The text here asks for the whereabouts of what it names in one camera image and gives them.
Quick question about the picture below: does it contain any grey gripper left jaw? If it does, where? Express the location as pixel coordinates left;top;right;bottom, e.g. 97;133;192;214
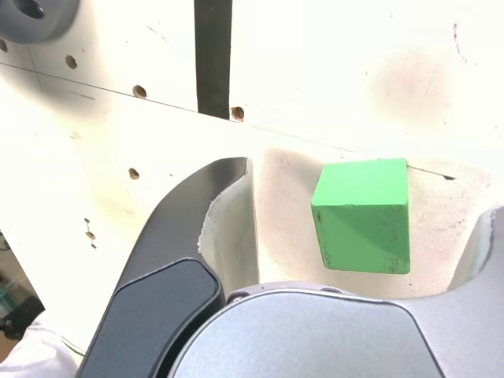
76;156;260;378

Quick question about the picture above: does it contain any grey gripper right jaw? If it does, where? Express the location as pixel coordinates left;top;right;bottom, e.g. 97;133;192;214
401;206;504;378

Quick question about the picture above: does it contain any green cube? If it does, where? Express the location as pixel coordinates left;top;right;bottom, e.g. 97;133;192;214
309;157;411;276

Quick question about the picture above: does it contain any black tape strip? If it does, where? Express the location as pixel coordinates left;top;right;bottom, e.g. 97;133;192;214
193;0;232;120

